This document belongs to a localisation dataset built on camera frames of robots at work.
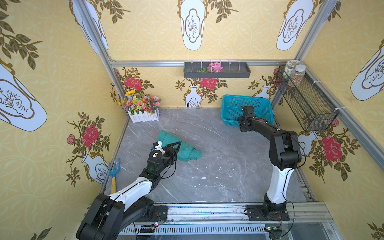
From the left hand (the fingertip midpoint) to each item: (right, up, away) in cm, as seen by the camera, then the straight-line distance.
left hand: (176, 143), depth 83 cm
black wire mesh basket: (+75, +19, -2) cm, 78 cm away
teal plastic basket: (+40, +25, +38) cm, 61 cm away
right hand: (+44, +13, +21) cm, 51 cm away
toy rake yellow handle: (-38, -18, +5) cm, 42 cm away
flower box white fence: (-25, +21, +18) cm, 38 cm away
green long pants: (+6, -4, -7) cm, 10 cm away
